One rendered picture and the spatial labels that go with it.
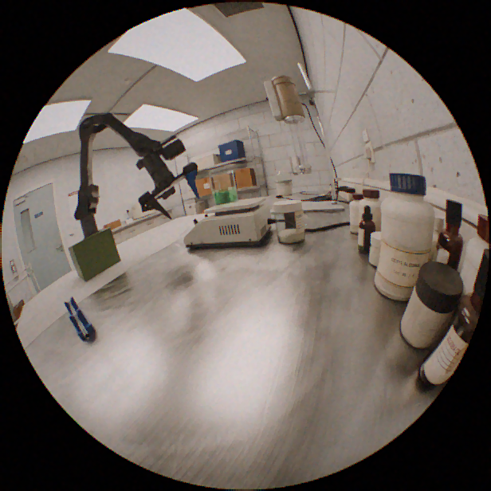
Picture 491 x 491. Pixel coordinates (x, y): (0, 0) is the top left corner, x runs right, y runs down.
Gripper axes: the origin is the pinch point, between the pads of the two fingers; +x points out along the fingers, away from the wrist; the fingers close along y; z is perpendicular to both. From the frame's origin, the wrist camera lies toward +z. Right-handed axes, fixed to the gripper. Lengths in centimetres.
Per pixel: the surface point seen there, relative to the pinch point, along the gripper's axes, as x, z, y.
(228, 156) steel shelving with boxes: -79, 178, -122
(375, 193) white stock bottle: 25.2, -30.2, -22.6
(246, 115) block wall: -126, 155, -189
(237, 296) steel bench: 22.5, -24.4, 5.0
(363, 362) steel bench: 29.4, -38.9, 2.7
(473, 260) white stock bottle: 28, -47, -6
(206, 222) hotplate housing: 11.0, -7.3, -0.9
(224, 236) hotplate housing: 15.8, -8.3, -1.9
